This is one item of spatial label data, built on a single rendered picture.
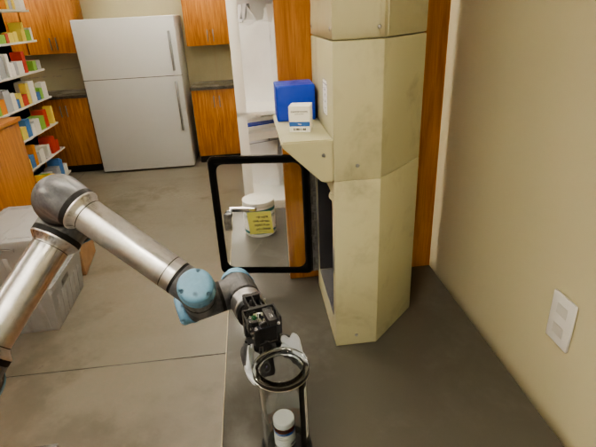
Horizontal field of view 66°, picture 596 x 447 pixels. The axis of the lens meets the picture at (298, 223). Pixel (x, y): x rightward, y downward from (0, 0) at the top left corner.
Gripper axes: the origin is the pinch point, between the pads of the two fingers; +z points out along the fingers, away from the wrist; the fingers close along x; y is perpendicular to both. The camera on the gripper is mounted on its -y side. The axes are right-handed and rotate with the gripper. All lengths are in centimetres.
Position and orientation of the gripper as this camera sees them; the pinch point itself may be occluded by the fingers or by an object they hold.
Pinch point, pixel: (281, 376)
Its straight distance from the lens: 92.7
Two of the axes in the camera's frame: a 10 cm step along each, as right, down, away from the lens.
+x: 9.3, -1.9, 3.1
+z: 3.6, 3.8, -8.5
